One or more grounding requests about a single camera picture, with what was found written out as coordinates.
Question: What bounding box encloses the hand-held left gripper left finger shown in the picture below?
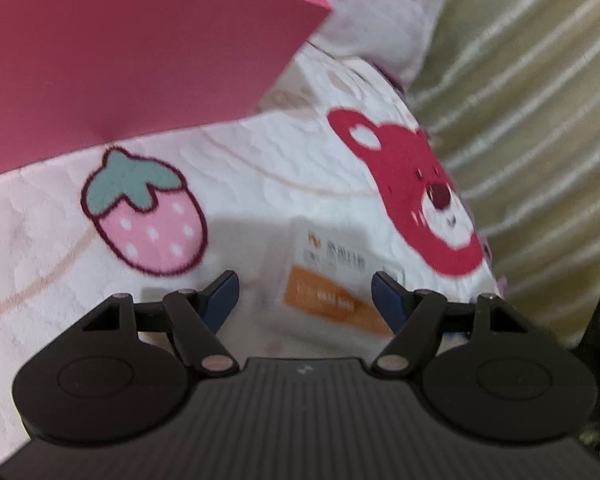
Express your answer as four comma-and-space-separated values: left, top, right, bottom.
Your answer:
80, 270, 241, 377

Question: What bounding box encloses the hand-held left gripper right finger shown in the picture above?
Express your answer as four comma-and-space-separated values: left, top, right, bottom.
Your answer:
371, 270, 531, 377

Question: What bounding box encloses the orange and white packet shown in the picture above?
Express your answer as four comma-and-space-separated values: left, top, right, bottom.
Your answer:
280, 217, 406, 338

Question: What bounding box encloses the pink cardboard box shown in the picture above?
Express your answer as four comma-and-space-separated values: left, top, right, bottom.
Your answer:
0, 0, 334, 180

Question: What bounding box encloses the bear printed blanket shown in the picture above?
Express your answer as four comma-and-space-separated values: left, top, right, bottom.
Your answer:
0, 40, 506, 466

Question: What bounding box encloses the gold satin cloth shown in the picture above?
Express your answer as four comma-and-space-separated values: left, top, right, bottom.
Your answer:
405, 0, 600, 346

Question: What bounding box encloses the pink checked flower pillow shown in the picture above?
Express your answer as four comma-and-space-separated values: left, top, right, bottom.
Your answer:
290, 0, 461, 91

